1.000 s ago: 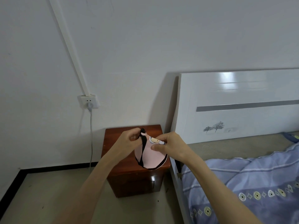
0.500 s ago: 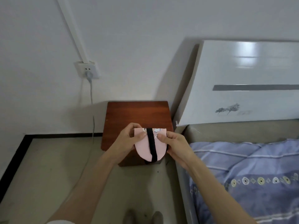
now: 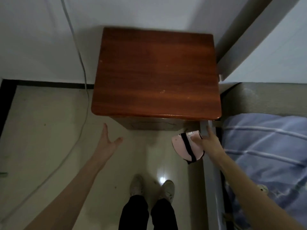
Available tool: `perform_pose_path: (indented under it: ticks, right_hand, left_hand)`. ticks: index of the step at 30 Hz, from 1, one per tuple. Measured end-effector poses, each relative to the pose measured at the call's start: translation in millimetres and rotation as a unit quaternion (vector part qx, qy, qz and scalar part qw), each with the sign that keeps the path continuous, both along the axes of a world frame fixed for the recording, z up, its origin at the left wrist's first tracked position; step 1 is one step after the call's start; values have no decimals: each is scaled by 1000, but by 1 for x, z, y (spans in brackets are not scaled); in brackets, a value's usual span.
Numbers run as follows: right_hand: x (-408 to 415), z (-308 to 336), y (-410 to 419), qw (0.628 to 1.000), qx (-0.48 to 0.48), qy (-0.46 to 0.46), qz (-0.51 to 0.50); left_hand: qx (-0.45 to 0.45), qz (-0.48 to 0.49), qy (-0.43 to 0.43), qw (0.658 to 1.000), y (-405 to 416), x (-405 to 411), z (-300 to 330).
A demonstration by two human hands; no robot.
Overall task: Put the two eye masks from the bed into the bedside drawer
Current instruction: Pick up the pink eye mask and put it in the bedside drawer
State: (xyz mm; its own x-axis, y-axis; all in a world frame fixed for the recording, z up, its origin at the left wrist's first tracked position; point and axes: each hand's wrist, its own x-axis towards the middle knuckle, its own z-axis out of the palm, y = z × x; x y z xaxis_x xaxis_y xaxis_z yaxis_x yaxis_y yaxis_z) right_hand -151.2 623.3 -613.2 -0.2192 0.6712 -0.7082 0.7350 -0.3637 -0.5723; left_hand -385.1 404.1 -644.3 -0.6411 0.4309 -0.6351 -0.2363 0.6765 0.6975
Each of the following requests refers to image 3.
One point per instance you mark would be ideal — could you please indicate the person's right hand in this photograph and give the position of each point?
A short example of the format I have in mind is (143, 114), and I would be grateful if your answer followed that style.
(212, 147)

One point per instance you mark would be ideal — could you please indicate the person's left hand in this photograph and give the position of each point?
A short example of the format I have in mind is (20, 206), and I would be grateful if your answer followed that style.
(105, 147)

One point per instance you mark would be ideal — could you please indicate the person's right thumb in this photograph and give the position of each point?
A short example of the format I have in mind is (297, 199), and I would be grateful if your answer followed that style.
(197, 140)

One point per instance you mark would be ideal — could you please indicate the person's left thumb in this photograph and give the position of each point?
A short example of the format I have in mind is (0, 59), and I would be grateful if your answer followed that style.
(118, 141)

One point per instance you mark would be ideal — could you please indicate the person's right forearm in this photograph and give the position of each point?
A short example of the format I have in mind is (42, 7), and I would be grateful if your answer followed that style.
(254, 191)

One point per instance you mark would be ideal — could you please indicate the person's left forearm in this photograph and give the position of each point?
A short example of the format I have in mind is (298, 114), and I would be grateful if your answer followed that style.
(72, 191)

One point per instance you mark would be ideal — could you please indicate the person's left white shoe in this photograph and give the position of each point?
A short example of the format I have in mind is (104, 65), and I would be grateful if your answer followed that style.
(137, 185)

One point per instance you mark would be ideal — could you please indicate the person's white shoe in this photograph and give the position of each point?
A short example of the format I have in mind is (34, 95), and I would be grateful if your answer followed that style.
(168, 190)
(137, 185)

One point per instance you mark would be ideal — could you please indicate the person's right white shoe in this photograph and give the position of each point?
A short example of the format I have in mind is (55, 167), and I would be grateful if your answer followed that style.
(168, 190)

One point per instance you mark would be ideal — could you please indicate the person's left leg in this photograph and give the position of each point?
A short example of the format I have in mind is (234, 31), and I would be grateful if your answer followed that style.
(134, 213)

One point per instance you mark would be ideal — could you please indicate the person's leg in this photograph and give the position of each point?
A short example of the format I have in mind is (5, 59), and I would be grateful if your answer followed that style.
(164, 215)
(134, 213)

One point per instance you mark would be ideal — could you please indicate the blue striped quilt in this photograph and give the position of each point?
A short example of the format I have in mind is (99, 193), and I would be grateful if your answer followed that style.
(271, 150)

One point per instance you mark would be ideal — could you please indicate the brown wooden bedside cabinet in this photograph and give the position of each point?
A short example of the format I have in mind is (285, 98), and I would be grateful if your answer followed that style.
(156, 74)

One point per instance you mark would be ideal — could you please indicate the person's right leg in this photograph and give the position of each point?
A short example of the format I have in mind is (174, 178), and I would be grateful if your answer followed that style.
(164, 215)

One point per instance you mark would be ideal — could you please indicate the grey bed frame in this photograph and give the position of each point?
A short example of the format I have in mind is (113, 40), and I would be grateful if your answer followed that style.
(213, 189)

